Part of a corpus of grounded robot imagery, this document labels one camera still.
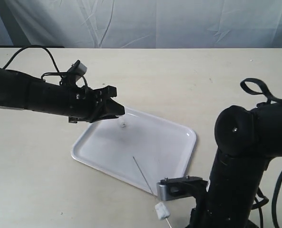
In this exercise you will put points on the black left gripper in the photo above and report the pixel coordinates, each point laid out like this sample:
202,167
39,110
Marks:
92,105

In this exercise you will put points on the thin metal skewer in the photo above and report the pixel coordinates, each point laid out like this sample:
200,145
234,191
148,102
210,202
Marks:
160,217

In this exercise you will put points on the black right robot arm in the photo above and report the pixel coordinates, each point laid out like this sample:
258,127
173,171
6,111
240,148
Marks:
247,141

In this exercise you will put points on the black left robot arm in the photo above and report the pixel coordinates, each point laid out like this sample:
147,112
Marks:
21,91

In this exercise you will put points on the white plastic tray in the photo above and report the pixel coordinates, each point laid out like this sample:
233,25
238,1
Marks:
162,148

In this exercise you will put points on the white backdrop cloth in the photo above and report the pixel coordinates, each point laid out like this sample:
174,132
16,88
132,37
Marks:
142,23

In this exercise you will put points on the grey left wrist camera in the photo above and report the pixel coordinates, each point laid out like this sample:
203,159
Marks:
73,74

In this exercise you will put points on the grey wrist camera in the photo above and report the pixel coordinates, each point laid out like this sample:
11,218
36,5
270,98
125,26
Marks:
178,188
73,74

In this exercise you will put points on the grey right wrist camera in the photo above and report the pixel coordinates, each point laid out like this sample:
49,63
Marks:
178,188

